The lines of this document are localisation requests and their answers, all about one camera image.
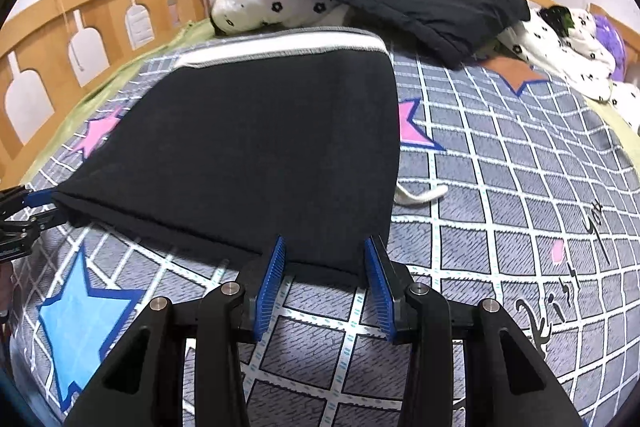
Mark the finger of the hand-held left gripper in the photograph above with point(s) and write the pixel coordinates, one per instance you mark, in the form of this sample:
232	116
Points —
35	222
40	197

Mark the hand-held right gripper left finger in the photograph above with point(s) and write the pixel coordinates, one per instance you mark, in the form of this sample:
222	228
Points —
270	287

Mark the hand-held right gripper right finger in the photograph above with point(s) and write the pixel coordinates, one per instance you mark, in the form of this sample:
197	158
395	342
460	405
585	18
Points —
380	287

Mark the black pants with white waistband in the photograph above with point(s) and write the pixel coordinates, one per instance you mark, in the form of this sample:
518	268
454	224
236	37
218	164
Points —
250	132

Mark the grey plaid star-print bedsheet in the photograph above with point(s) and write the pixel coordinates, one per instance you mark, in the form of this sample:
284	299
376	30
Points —
500	187

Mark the dark green cloth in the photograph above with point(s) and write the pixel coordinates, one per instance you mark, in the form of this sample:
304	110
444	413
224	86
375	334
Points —
557	18

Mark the purple plush pillow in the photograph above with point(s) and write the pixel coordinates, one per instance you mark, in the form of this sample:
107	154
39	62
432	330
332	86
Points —
610	44

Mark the wooden bed frame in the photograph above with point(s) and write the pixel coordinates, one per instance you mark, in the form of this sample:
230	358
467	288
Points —
45	37

